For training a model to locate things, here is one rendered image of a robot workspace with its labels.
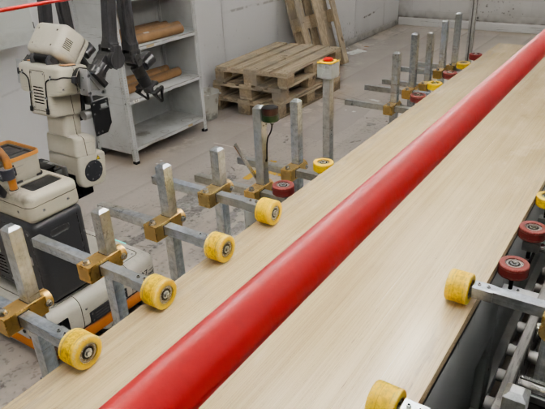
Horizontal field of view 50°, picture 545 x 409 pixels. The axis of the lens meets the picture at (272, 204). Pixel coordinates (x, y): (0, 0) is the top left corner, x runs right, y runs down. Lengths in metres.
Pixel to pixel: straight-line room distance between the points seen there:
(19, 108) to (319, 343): 3.59
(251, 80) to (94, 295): 3.31
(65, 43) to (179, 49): 2.72
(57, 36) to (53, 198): 0.69
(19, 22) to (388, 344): 3.47
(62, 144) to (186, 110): 2.75
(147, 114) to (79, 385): 4.23
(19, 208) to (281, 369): 1.53
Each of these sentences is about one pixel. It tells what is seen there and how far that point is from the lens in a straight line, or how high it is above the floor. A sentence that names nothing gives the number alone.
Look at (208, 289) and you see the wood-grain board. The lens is 1.57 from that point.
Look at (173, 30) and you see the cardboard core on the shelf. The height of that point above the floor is 0.94.
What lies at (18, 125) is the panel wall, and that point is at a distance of 4.63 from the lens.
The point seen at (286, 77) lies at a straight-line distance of 5.41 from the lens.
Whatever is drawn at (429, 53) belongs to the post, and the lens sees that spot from 3.64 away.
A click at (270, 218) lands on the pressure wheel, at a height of 0.94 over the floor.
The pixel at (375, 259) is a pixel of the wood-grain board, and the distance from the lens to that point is 1.67.
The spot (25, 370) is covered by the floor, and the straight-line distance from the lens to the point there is 2.92.
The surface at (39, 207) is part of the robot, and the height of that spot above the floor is 0.76.
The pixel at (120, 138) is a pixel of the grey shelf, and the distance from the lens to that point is 4.83.
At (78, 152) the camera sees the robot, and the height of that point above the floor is 0.84.
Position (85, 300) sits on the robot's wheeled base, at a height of 0.25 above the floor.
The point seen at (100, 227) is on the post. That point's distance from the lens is 1.61.
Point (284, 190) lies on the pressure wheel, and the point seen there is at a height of 0.90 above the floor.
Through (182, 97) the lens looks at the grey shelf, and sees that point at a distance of 5.47.
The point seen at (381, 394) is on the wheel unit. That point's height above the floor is 0.98.
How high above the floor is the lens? 1.80
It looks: 27 degrees down
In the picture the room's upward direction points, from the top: 3 degrees counter-clockwise
